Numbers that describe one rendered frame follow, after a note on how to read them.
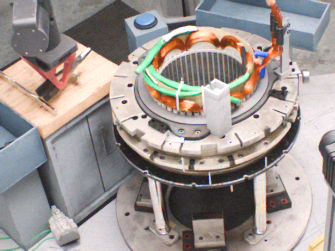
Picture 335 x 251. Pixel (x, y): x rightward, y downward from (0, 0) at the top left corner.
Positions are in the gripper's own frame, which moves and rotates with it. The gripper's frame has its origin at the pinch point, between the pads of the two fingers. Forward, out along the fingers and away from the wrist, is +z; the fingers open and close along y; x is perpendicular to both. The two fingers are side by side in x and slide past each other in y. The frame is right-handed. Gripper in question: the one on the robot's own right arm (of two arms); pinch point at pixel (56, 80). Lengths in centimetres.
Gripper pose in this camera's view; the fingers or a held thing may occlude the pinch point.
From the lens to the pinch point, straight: 128.6
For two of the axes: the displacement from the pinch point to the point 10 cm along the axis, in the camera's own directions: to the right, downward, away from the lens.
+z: 1.2, 6.8, 7.2
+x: 6.9, -5.8, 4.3
